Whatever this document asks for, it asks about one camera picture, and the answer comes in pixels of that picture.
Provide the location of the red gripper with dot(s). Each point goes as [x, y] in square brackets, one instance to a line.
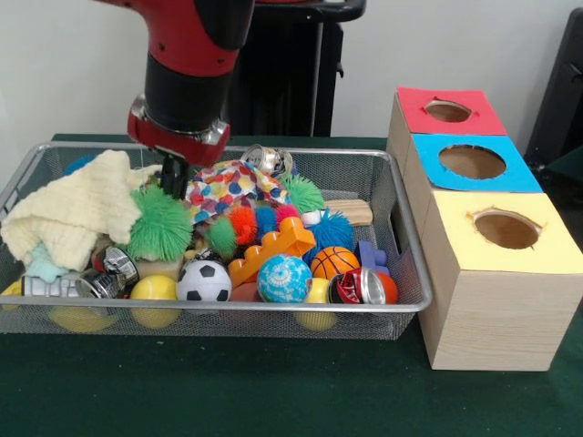
[182, 145]

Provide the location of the polka dot cloth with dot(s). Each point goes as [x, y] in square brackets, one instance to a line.
[237, 186]

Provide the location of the cream knitted cloth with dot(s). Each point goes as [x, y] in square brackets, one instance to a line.
[68, 214]

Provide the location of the mint green cloth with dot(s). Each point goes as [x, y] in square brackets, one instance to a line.
[43, 268]

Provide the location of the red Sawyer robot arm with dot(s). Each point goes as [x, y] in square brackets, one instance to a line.
[191, 82]

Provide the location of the wooden box with three holes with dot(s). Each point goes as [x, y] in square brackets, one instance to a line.
[501, 318]

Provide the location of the large green spiky ball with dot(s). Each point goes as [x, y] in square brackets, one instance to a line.
[159, 227]

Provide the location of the crushed silver can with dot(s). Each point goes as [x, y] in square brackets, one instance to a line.
[266, 159]

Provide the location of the soccer ball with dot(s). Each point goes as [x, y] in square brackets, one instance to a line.
[203, 281]

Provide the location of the yellow ball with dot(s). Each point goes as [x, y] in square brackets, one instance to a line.
[154, 289]

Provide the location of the orange toy brick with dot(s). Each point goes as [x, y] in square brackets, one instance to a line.
[273, 250]

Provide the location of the globe print ball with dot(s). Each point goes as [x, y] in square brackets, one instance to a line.
[284, 278]

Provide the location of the small basketball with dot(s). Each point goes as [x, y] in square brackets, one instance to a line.
[334, 263]

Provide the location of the ridged wooden block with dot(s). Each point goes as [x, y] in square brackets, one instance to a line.
[355, 211]

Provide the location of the crushed red can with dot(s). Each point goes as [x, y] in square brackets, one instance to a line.
[355, 287]

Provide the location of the dark green table cloth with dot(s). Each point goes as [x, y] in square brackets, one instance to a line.
[569, 166]
[273, 391]

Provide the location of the black panel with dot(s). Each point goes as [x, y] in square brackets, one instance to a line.
[560, 91]

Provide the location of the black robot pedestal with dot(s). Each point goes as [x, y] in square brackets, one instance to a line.
[296, 82]

